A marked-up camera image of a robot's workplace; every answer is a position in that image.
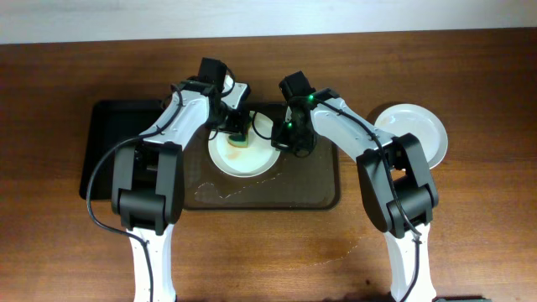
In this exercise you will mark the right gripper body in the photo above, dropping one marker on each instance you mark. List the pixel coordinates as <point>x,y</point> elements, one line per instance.
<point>289,137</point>

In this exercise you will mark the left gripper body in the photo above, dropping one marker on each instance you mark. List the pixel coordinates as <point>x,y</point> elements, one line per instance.
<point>234,116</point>

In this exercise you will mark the green yellow sponge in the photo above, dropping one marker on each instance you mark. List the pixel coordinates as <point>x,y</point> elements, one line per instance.
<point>241,140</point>

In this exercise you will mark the white plate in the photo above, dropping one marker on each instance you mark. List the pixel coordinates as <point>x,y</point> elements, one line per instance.
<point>245,162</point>
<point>424,124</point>

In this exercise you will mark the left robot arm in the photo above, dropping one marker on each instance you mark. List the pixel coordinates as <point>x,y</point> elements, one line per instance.
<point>148,187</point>

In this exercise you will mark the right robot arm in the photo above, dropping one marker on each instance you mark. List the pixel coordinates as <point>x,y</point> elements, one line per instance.
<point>398,191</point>

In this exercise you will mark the brown translucent tray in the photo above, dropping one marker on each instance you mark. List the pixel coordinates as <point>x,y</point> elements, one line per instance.
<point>310,183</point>

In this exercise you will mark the black plastic tray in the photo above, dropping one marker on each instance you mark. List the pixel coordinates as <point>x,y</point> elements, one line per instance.
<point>111,122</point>

